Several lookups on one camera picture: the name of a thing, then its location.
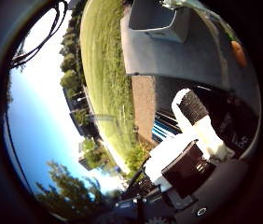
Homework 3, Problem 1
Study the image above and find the black cable bundle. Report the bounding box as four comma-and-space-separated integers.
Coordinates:
9, 0, 69, 68

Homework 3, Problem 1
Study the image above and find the blue striped panel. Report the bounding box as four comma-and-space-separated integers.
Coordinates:
151, 119, 182, 144

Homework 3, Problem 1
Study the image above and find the orange carrot toy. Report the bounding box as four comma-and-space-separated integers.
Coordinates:
226, 32, 249, 69

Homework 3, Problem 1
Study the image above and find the distant dark building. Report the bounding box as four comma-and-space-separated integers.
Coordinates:
62, 87, 99, 138

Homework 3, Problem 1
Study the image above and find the grey plastic container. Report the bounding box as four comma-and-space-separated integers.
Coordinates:
128, 0, 192, 44

